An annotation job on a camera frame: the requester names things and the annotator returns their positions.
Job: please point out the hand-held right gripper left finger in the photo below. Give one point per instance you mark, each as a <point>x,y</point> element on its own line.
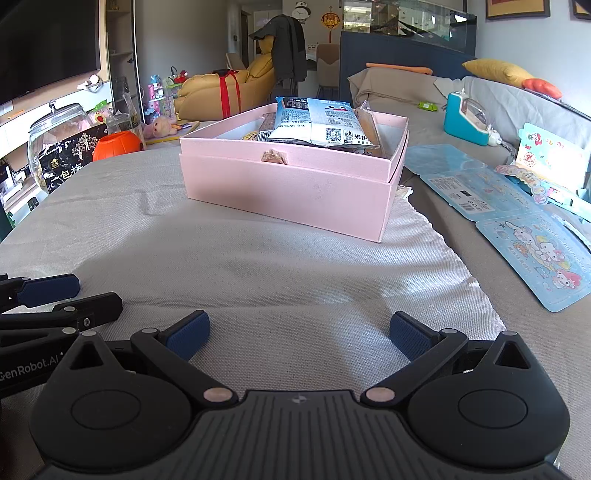
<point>187,339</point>

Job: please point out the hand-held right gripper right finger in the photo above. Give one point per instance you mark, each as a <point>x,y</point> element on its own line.
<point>411,337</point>

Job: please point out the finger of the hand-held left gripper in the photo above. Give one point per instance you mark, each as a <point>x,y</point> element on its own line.
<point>51,288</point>
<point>92,307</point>

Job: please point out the pink cardboard box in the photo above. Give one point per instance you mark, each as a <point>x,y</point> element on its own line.
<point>286,194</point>

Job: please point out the long bread packet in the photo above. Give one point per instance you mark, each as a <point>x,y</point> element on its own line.
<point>368,124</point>

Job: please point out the blue white snack packet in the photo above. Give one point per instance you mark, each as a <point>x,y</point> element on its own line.
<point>314,120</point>

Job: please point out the black plum snack bag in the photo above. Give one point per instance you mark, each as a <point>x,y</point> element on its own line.
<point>69,161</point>

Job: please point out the cartoon sticker card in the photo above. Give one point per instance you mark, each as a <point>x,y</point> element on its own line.
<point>540,263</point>

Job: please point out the orange pumpkin container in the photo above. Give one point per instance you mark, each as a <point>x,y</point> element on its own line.
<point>117,145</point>

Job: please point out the blue sticker card with barcode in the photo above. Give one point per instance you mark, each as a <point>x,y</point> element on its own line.
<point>480,191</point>

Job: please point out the clear glass jar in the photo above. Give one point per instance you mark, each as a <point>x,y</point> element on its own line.
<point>60,122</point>

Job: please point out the plain blue sticker card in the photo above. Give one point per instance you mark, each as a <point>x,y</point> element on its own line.
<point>443,159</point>

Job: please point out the green yellow toy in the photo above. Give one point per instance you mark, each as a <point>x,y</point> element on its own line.
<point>100,113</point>

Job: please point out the pink plush toy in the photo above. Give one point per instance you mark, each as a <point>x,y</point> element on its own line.
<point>159,127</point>

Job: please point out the yellow book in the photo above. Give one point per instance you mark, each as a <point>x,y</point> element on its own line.
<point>184,127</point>

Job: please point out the teal toy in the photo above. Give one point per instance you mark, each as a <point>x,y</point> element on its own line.
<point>461,120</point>

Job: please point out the white red cartoon card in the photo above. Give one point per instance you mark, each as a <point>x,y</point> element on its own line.
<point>549,157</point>

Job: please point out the small green toy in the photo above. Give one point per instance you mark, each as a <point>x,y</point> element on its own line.
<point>427,106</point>

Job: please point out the yellow beanbag sofa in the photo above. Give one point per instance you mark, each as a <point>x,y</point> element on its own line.
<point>203,92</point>

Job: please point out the grey sofa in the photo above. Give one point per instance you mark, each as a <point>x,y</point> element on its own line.
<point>397,92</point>

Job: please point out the black television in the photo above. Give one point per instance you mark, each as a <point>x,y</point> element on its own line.
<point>46,41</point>

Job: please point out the orange bolster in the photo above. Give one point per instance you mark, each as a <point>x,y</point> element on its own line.
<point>397,68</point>

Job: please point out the yellow pillow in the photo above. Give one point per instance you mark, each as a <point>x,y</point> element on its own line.
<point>498,71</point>

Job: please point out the orange cushion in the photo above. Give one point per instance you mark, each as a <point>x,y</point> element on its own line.
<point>542,87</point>

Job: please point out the blue cabinet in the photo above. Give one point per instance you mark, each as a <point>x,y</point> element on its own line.
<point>397,53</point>

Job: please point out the beige chair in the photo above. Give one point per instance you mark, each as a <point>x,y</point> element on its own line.
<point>328,64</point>

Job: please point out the dark coat on rack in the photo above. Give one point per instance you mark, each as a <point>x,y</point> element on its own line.
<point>286,46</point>

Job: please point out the glass fish tank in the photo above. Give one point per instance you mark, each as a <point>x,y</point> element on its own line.
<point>415,18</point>

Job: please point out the red hanging wall ornament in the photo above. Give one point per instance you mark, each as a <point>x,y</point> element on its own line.
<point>330,21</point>

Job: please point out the panda wall clock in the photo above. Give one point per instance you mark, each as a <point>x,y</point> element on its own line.
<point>301,10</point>

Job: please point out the framed wall picture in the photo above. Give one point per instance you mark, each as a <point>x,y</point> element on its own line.
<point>517,8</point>
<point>581,8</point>

